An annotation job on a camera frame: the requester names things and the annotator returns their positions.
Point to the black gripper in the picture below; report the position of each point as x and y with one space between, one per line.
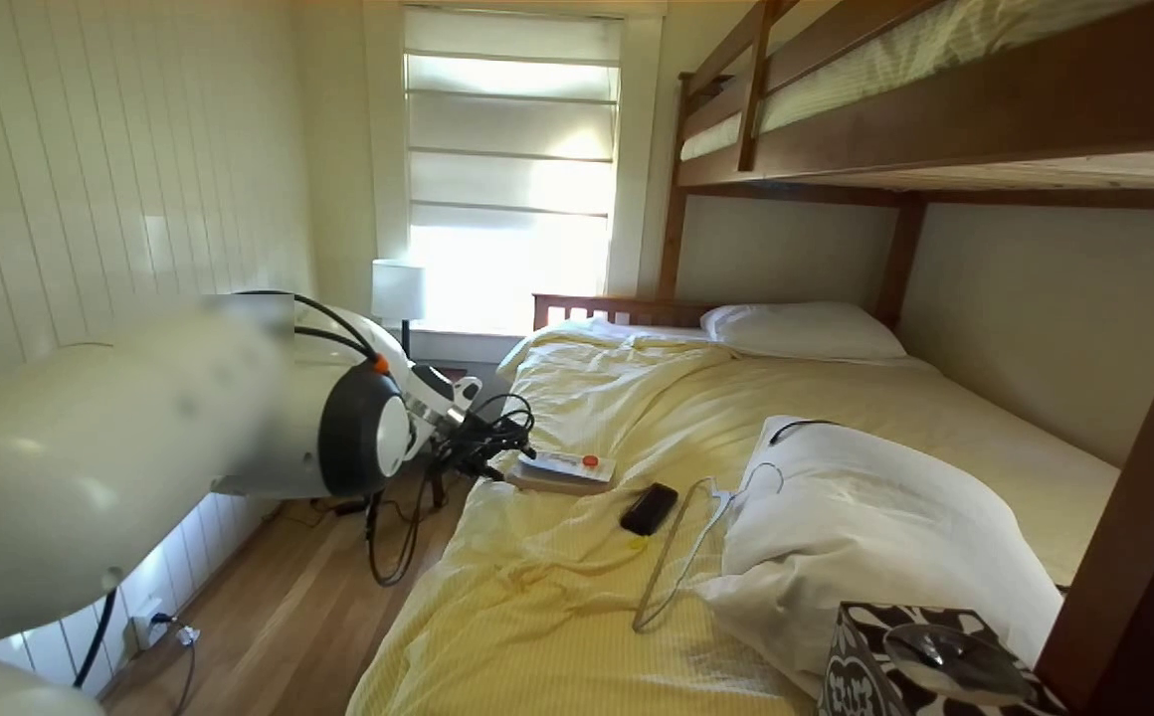
479 433

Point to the white paperback novel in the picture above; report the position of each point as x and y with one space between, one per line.
572 466

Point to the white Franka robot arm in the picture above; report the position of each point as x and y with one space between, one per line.
102 450

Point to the yellow bed sheet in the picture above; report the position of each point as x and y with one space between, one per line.
549 599

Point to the red round sticker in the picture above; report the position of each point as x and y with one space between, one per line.
590 464

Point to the black rectangular phone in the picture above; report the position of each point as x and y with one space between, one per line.
651 505

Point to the white table lamp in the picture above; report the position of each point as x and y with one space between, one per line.
396 290

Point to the small white pillow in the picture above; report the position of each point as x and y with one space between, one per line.
802 327

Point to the white window blind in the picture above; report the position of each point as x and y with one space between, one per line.
512 131

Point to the large white pillow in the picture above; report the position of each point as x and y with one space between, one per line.
869 541

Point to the white power plug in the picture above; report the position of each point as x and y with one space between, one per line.
162 628

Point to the patterned dark cloth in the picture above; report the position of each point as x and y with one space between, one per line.
920 661

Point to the bunk mattress with pale sheet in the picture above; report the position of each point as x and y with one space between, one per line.
895 53

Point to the wooden bunk bed frame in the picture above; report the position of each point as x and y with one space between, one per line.
999 104

